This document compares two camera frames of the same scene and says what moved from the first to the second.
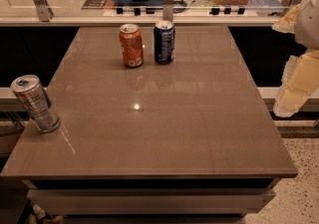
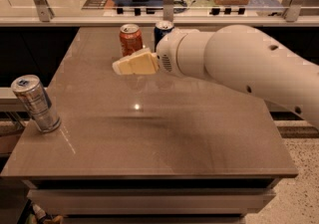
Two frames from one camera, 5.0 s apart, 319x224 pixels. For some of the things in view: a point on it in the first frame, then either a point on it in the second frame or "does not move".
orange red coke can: (131, 38) does not move
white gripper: (309, 22) to (167, 52)
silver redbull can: (29, 89) does not move
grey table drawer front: (152, 202) does not move
